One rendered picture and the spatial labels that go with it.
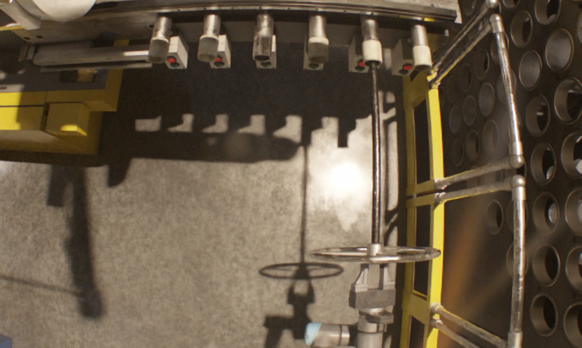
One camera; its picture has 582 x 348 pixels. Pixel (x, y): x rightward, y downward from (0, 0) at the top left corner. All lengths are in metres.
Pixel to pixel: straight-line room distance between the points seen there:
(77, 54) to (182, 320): 1.41
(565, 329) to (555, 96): 1.24
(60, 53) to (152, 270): 1.19
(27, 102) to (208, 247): 1.15
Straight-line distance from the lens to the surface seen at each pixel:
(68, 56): 1.66
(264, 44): 1.15
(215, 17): 1.22
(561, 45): 2.39
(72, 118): 1.64
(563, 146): 2.17
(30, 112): 1.80
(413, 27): 1.28
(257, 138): 1.96
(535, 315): 2.45
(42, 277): 2.42
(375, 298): 1.08
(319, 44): 1.15
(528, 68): 2.57
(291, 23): 1.28
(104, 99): 1.60
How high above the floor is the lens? 1.91
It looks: 78 degrees down
